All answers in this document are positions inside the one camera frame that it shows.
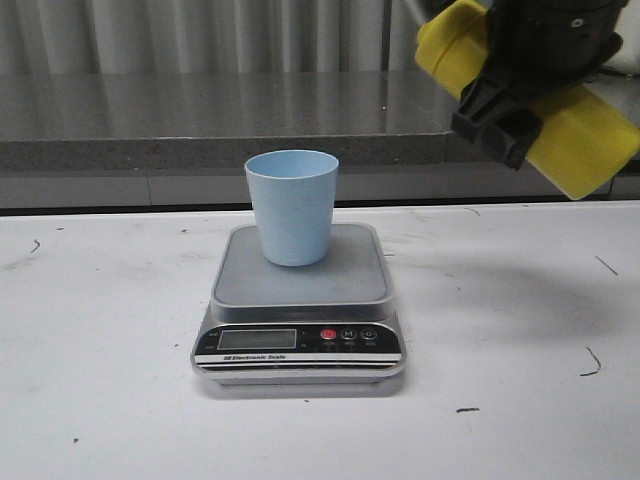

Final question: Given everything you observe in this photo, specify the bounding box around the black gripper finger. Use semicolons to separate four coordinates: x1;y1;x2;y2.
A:
451;74;543;170

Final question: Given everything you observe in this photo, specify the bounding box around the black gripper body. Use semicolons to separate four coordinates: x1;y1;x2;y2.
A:
481;1;627;108

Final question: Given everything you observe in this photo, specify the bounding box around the yellow squeeze bottle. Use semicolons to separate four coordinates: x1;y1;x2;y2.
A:
415;1;639;200

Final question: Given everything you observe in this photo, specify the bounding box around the light blue plastic cup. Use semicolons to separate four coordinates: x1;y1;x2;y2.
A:
244;150;339;267

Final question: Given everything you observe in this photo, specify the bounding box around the silver electronic kitchen scale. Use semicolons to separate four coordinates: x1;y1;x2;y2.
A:
191;223;406;386

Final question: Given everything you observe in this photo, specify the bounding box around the white object on counter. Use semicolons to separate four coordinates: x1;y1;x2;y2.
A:
603;0;640;75

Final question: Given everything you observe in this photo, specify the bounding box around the grey stone counter ledge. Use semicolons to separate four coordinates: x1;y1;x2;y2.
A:
0;69;640;209

